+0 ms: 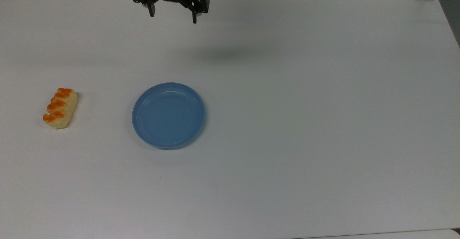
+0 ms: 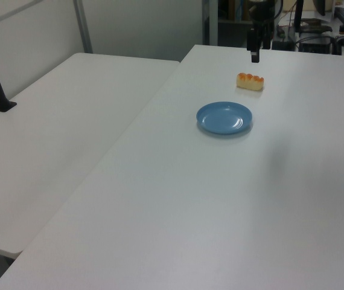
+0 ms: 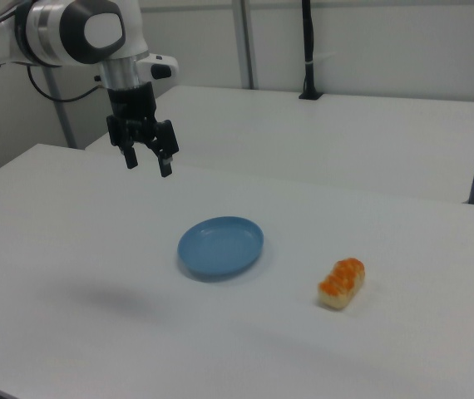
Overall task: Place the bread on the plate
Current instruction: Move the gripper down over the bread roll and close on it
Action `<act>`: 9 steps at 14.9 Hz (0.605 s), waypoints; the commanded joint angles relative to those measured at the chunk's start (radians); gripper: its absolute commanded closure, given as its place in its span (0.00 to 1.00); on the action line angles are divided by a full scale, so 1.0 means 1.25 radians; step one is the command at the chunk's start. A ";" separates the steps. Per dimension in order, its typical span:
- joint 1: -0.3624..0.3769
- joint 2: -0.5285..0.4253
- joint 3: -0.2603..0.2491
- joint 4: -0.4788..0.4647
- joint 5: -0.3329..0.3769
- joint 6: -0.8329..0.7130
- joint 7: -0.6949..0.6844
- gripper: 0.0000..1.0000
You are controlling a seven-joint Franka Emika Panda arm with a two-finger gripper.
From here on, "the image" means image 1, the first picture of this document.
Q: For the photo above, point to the blue round plate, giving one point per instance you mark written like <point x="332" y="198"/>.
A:
<point x="168" y="115"/>

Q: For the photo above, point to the braided bread loaf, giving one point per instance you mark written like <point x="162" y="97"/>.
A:
<point x="60" y="108"/>

